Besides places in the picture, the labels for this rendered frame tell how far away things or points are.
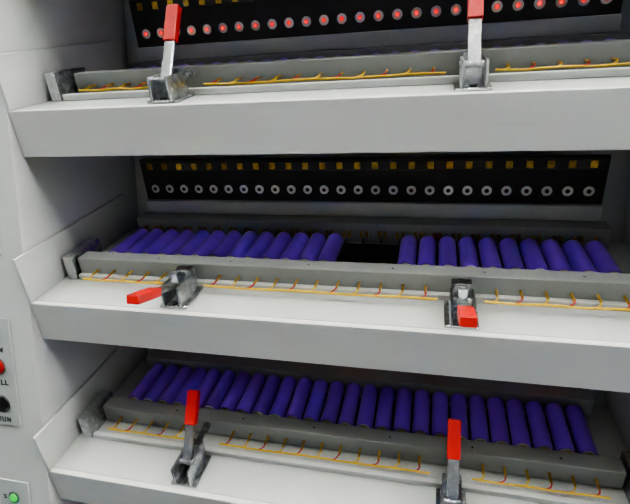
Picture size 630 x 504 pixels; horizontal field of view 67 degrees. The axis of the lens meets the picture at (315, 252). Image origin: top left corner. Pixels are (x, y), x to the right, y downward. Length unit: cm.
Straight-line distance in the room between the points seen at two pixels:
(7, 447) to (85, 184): 31
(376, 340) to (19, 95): 42
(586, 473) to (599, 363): 15
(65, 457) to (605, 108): 62
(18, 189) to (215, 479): 35
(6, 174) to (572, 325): 54
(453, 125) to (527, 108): 5
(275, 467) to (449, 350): 24
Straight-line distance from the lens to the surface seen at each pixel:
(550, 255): 52
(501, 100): 40
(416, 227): 55
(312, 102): 41
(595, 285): 47
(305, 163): 57
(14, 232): 57
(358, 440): 54
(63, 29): 64
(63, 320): 56
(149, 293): 44
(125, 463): 61
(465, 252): 50
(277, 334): 44
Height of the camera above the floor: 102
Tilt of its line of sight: 10 degrees down
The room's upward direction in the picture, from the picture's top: straight up
